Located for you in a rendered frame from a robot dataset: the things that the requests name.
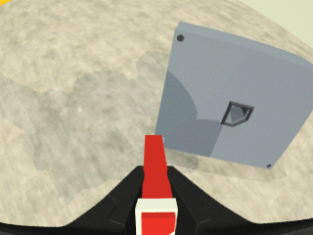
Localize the grey sloped panel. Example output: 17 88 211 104
156 21 313 169

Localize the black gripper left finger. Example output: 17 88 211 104
0 165 145 235

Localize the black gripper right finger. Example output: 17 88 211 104
167 165 313 235

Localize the red peg with white band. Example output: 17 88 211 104
136 134 177 235

